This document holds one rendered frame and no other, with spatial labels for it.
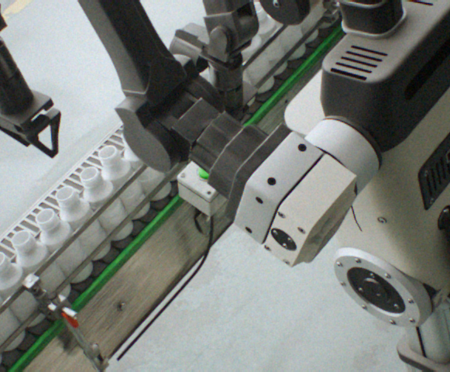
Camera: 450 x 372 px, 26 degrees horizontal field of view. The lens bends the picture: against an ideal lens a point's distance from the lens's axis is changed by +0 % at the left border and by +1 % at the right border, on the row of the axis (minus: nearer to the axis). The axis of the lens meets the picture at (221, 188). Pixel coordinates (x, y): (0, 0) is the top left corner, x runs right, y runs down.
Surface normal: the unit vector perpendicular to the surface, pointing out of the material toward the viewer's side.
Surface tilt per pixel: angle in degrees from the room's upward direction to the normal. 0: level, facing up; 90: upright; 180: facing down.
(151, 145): 89
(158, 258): 90
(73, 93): 0
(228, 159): 48
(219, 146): 42
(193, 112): 30
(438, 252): 91
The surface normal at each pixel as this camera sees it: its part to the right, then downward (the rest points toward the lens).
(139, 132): -0.62, 0.66
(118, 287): 0.73, 0.30
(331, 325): -0.29, -0.69
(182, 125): 0.13, -0.45
